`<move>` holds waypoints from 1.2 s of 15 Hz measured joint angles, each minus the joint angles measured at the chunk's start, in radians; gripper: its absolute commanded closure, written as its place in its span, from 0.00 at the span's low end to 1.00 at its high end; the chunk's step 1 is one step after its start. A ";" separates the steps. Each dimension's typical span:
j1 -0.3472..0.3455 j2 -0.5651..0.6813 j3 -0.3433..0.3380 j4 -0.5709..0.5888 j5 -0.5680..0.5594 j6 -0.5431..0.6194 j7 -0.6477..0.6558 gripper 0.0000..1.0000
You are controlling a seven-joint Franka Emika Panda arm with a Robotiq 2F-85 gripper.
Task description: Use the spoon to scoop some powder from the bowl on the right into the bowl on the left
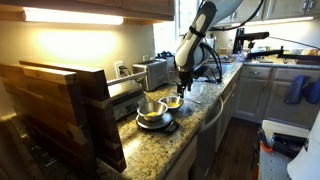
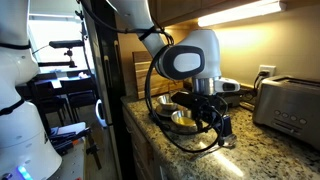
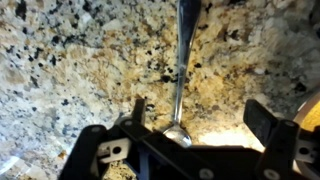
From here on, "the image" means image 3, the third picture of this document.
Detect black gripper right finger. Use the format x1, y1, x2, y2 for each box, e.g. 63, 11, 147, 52
242, 98, 320, 180

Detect yellow powder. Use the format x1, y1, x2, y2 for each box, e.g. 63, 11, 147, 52
300, 100, 320, 133

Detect silver metal spoon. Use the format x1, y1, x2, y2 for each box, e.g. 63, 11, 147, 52
162, 0, 202, 149

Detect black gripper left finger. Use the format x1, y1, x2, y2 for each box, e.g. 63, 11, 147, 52
58, 97, 218, 180

